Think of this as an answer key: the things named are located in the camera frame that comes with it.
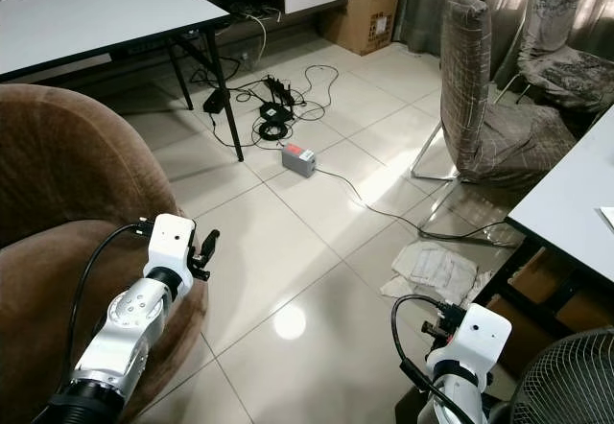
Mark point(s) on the grey patterned chair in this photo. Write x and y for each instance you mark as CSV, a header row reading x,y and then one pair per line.
x,y
571,69

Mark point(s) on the brown fabric sofa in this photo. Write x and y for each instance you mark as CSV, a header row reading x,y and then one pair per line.
x,y
58,184

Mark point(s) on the white table with black legs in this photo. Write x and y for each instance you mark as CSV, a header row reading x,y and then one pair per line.
x,y
96,11

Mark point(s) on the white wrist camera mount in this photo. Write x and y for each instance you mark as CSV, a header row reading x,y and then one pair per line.
x,y
170,242
475,338

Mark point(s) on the black power adapter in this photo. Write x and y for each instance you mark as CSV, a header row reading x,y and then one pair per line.
x,y
215,101

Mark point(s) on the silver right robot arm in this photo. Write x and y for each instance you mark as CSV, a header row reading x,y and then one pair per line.
x,y
456,395

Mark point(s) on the grey power box red label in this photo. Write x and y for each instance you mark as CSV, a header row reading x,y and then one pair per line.
x,y
298,160

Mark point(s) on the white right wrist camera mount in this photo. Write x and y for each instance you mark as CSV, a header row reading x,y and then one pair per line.
x,y
475,338

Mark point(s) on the grey checked cantilever chair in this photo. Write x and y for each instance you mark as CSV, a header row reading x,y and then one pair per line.
x,y
465,69

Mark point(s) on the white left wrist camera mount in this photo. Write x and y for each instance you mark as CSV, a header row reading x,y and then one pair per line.
x,y
170,242

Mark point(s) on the black power strip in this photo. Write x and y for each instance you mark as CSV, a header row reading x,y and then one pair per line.
x,y
279,89

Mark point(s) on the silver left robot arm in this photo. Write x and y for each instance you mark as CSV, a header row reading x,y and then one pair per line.
x,y
125,333

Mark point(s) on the white paper sheet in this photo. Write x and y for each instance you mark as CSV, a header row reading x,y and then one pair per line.
x,y
607,217

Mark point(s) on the brown box under table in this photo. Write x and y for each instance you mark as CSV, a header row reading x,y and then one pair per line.
x,y
552,318

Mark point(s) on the brown cardboard box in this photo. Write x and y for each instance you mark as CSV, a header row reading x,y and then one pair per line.
x,y
365,11

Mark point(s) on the white side table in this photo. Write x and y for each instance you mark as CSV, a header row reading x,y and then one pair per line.
x,y
571,203

